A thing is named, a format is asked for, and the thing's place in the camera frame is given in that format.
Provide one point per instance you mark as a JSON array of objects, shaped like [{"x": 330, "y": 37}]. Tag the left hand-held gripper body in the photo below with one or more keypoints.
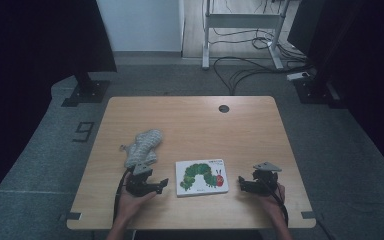
[{"x": 138, "y": 183}]

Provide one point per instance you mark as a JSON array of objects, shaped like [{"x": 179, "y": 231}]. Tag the person's left hand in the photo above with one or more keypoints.
[{"x": 130, "y": 205}]

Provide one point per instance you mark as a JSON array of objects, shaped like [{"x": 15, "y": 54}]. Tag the person's right hand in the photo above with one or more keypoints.
[{"x": 272, "y": 205}]

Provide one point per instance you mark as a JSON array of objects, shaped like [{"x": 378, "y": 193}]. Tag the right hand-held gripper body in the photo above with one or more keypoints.
[{"x": 265, "y": 183}]

